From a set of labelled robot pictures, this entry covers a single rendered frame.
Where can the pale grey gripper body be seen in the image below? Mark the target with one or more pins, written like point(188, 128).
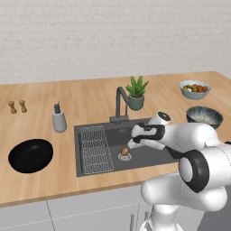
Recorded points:
point(136, 144)

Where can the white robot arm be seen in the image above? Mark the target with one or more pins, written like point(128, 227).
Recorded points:
point(195, 141)

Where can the brown mushroom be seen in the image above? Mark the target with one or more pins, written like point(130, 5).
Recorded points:
point(124, 150)

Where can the round metal sink drain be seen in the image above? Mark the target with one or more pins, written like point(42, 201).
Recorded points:
point(124, 157)

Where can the dark grey sink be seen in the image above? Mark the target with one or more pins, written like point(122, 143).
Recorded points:
point(144, 162)

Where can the dark speckled bowl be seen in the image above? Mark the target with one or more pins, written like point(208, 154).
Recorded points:
point(204, 116)

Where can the pale grey cupboard door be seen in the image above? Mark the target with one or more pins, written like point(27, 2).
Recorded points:
point(24, 217)
point(93, 209)

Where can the pale bowl of fruit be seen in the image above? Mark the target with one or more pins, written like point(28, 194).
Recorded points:
point(195, 90)

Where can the black round bowl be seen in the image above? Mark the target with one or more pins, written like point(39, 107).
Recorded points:
point(30, 155)

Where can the dark grey tap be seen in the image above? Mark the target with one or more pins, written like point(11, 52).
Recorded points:
point(119, 103)

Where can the green plant in grey pot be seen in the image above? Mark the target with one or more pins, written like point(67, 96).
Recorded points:
point(136, 94)

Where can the grey soap dispenser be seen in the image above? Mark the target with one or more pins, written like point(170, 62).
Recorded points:
point(59, 120)

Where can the small wooden shaker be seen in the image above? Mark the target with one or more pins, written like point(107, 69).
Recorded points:
point(23, 106)
point(12, 107)

